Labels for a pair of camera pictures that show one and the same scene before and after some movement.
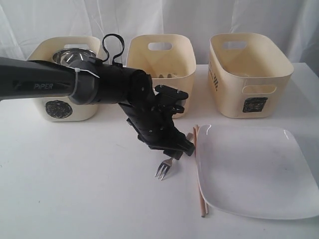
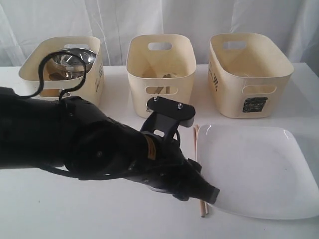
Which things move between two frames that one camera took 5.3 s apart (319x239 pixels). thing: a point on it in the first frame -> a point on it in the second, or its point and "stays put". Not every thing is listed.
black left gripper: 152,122 -> 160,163
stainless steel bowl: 66,57 stays put
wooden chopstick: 197,137 stays put
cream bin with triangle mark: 169,59 stays put
